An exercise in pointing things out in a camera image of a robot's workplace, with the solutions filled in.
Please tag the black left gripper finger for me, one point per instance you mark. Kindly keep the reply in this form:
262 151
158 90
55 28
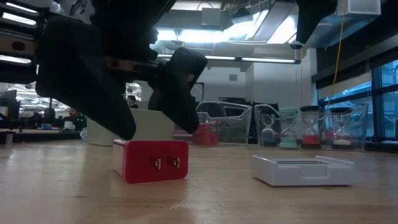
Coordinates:
81 77
177 93

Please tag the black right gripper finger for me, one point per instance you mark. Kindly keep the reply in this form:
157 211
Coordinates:
303 31

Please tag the red wall charger block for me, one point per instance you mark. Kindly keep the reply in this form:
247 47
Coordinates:
149 160
205 138

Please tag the hourglass with mint green caps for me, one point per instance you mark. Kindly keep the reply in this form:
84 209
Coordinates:
288 127

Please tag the hourglass with blue sand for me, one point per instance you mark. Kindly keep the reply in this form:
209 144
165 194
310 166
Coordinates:
269 130

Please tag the hourglass with red sand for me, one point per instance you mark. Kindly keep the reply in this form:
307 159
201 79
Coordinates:
311 130

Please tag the hourglass with white sand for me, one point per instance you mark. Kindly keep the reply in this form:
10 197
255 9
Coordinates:
342 130

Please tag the white plastic box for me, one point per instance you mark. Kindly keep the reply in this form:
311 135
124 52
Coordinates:
303 172

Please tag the person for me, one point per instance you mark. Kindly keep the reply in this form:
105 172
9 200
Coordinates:
49 113
132 101
73 112

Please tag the white opaque storage bin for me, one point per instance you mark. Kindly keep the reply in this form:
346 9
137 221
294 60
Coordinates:
149 124

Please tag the long ceiling light strip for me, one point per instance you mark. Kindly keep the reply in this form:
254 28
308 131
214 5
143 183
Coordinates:
264 59

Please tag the white ceiling air unit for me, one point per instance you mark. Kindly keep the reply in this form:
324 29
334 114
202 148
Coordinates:
360 6

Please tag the white striped rounded object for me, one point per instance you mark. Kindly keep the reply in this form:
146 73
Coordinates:
83 133

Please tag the background desk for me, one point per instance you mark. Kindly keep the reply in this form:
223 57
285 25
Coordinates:
37 132

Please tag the clear plastic storage bin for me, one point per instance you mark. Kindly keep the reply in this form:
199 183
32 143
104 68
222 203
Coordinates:
357 124
236 130

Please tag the black computer monitor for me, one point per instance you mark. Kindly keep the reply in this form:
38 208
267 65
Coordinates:
9 105

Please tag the grey ceiling box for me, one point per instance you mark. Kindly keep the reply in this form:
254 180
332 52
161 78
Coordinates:
211 17

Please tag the dark-framed window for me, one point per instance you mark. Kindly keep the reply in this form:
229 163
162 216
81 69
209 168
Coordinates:
385 102

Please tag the grey square wall vent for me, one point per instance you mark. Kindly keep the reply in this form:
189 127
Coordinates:
233 77

